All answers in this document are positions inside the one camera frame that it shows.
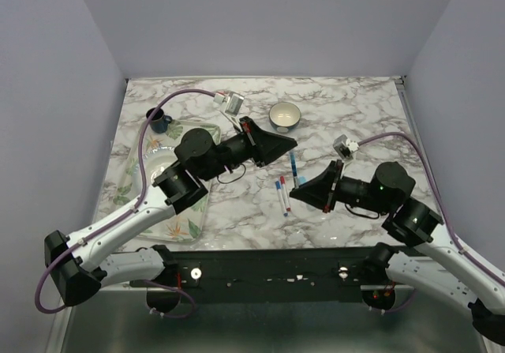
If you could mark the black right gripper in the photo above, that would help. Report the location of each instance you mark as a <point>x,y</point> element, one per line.
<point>319,189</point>

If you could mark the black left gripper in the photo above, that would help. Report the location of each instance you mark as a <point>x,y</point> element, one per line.
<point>267,148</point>

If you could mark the blue patterned pen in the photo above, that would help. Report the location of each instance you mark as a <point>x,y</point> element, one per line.
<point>294,169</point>

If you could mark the white red-tipped marker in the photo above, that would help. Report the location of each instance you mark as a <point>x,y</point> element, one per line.
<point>286,196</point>

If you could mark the white blue-tipped pen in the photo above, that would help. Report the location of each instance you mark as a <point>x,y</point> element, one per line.
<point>282,203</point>

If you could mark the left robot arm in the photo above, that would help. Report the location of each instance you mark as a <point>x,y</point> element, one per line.
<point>83,262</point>

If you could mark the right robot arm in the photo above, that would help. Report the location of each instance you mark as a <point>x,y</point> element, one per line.
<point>453,272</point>

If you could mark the dark teal bowl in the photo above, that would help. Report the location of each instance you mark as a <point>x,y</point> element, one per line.
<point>284,117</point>

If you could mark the dark blue mug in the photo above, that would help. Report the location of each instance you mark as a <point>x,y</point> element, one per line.
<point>159,121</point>

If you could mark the white blue-rimmed plate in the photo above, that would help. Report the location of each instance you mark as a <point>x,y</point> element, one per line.
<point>155,163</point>

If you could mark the floral rectangular tray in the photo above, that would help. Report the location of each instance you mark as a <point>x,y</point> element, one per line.
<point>187,226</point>

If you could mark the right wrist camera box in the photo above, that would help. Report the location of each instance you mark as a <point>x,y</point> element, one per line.
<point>345,148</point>

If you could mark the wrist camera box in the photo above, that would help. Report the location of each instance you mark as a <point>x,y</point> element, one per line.
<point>229,103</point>
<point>345,148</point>

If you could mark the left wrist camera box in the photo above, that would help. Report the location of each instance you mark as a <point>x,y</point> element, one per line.
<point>229,103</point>

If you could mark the black front mounting rail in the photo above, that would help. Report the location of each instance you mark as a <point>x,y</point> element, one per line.
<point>295,275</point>

